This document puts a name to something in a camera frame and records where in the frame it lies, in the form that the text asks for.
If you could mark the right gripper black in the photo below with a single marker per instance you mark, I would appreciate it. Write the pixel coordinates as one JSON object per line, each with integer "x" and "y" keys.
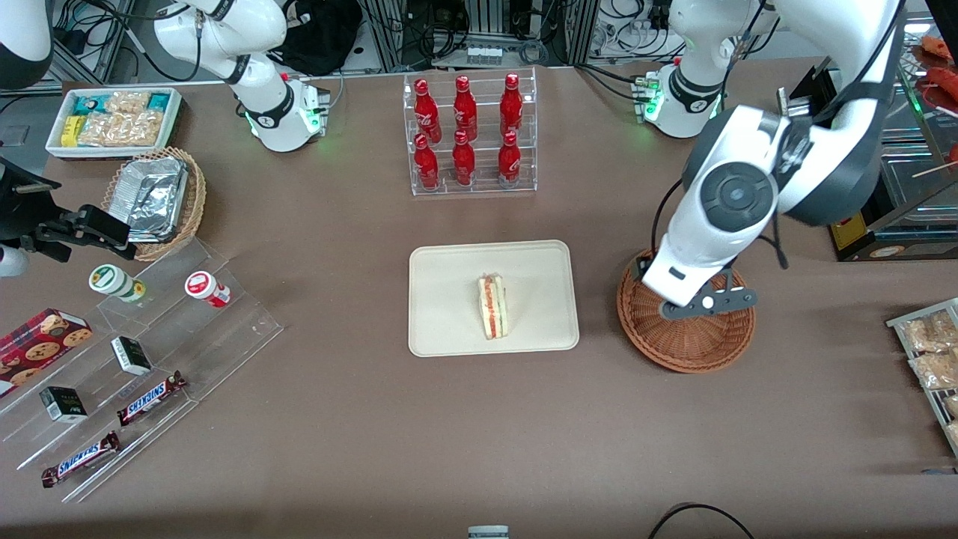
{"x": 21, "y": 212}

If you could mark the triangle sandwich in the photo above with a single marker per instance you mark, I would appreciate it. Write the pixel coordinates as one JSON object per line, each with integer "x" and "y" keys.
{"x": 495, "y": 311}

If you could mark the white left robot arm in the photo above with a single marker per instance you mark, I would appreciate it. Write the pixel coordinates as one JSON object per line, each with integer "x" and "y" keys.
{"x": 838, "y": 52}

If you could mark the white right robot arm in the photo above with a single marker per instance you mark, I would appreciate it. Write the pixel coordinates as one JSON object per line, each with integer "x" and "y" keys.
{"x": 262, "y": 112}

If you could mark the round brown wicker basket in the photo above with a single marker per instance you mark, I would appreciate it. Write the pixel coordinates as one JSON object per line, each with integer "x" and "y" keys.
{"x": 696, "y": 348}

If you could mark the tan wicker basket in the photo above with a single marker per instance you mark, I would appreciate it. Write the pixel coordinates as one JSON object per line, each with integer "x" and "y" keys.
{"x": 196, "y": 202}

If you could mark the cream rectangular tray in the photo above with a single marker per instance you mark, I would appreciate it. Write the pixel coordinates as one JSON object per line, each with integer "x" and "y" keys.
{"x": 449, "y": 299}

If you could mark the green lid white cup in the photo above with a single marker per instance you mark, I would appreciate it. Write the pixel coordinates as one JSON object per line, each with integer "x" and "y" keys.
{"x": 112, "y": 280}

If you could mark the stacked foil containers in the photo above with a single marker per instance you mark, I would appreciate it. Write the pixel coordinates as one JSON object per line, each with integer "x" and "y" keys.
{"x": 153, "y": 198}

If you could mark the yellow snack pack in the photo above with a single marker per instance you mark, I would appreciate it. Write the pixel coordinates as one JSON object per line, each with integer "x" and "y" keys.
{"x": 71, "y": 131}

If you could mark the large clear cracker pack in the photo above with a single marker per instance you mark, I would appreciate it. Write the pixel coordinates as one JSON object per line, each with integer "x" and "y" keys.
{"x": 123, "y": 129}

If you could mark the red cookie box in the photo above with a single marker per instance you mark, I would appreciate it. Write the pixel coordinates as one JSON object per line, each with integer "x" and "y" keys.
{"x": 37, "y": 348}

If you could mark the small black box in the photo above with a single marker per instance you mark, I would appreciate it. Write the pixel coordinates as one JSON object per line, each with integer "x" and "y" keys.
{"x": 63, "y": 404}
{"x": 131, "y": 355}

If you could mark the red lid white cup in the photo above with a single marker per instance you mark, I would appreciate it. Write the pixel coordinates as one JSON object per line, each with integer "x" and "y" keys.
{"x": 206, "y": 288}

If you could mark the small teal snack pack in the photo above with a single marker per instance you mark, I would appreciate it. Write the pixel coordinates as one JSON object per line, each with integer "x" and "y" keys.
{"x": 158, "y": 101}

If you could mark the white snack bin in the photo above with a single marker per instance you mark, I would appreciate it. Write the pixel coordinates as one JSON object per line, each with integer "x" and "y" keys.
{"x": 176, "y": 112}

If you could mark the black food warmer appliance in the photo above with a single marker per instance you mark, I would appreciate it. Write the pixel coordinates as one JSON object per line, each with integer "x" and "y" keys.
{"x": 849, "y": 236}

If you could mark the clear acrylic tiered stand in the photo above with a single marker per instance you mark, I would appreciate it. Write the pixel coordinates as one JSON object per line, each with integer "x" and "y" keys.
{"x": 224, "y": 337}

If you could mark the snickers bar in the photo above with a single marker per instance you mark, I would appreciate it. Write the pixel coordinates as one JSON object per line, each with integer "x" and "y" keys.
{"x": 81, "y": 459}
{"x": 150, "y": 399}

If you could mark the grey snack rack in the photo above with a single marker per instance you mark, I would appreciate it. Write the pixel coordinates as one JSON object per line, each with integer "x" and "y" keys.
{"x": 898, "y": 323}

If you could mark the clear bagged pastry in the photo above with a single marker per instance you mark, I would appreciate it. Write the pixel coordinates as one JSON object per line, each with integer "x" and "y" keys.
{"x": 928, "y": 333}
{"x": 935, "y": 370}

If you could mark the red cola bottle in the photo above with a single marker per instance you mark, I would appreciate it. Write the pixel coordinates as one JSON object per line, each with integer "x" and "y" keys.
{"x": 463, "y": 161}
{"x": 427, "y": 112}
{"x": 511, "y": 108}
{"x": 465, "y": 112}
{"x": 426, "y": 165}
{"x": 509, "y": 161}

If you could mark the steel warmer pan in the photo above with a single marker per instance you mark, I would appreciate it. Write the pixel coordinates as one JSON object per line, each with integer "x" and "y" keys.
{"x": 909, "y": 123}
{"x": 920, "y": 180}

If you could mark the clear acrylic bottle rack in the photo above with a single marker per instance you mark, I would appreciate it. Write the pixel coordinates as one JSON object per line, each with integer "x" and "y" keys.
{"x": 483, "y": 187}

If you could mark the black bag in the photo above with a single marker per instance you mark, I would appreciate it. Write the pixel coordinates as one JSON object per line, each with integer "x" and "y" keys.
{"x": 322, "y": 34}

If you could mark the small grey device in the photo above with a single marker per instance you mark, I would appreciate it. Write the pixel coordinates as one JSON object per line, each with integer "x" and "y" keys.
{"x": 488, "y": 533}

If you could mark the white power strip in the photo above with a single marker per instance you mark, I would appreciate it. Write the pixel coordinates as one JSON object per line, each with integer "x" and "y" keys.
{"x": 484, "y": 55}

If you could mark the metal equipment rack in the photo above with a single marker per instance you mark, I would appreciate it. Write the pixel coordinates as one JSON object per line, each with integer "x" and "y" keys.
{"x": 486, "y": 22}

